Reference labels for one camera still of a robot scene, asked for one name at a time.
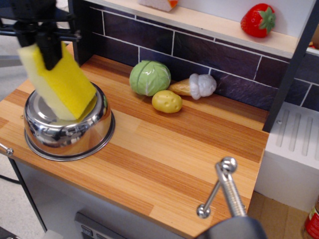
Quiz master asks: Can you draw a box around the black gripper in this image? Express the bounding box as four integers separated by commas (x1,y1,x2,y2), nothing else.
0,0,81,70

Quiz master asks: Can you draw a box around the yellow sponge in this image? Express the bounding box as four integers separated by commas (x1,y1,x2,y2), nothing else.
17,42,96,120

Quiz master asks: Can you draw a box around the stainless steel pot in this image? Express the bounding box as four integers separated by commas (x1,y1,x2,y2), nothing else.
24,87,115,161

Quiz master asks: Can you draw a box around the white sneaker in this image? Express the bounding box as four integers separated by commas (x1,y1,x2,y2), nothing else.
56,0,69,11

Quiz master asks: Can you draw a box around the green toy cabbage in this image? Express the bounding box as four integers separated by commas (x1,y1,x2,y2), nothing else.
129,60,171,96

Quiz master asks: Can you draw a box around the small metal knob rod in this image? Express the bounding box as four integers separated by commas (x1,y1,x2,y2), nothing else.
0,143,14,156

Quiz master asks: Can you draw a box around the white orange toy on shelf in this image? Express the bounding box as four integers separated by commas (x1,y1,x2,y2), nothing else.
138,0,179,12

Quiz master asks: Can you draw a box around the yellow toy potato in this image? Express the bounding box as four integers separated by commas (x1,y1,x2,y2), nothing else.
152,90,182,113

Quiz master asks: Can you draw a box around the wooden shelf board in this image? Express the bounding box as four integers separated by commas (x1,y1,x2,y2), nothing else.
91,0,299,59

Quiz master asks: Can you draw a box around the toy ice cream cone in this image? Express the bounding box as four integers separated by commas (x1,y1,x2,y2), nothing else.
168,73,217,100

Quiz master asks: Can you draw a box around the grey oven control panel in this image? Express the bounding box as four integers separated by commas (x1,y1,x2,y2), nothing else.
74,212,124,239

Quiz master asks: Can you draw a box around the red toy strawberry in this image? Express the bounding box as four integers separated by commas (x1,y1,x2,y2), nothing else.
240,3,276,38

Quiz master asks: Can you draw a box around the metal clamp screw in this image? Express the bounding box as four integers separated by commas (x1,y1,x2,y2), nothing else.
196,156,247,219

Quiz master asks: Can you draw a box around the white drainer sink unit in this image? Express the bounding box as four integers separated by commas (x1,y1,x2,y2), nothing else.
255,103,319,212

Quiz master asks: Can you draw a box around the red labelled jar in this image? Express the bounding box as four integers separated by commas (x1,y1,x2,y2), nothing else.
302,199,319,239

